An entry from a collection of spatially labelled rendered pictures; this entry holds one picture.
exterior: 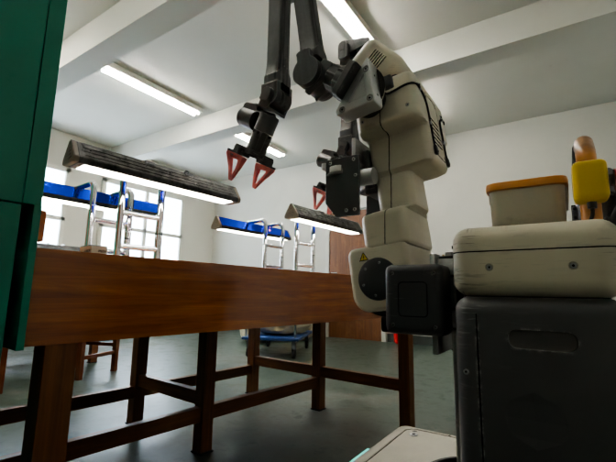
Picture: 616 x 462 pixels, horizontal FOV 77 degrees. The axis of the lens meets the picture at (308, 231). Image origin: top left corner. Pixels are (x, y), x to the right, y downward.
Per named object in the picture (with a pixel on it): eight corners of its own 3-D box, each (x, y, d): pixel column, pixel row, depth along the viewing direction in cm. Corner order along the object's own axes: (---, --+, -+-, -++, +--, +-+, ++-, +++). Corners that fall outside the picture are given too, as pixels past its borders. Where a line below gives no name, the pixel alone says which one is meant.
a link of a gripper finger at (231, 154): (216, 174, 107) (229, 142, 106) (235, 181, 113) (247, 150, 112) (232, 181, 103) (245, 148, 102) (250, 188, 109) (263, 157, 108)
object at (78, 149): (241, 203, 157) (241, 185, 158) (72, 160, 108) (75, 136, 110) (227, 205, 162) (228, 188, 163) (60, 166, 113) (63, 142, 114)
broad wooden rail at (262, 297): (416, 314, 211) (415, 280, 214) (16, 347, 71) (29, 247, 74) (396, 313, 219) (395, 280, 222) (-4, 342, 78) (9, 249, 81)
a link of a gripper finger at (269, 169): (234, 181, 112) (247, 149, 111) (251, 186, 118) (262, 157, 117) (249, 188, 109) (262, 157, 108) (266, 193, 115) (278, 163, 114)
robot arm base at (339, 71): (355, 60, 88) (377, 83, 98) (330, 49, 92) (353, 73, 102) (335, 94, 90) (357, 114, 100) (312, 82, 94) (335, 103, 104)
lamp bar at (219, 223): (291, 240, 266) (291, 229, 267) (219, 227, 218) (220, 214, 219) (283, 241, 271) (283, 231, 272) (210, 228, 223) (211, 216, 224)
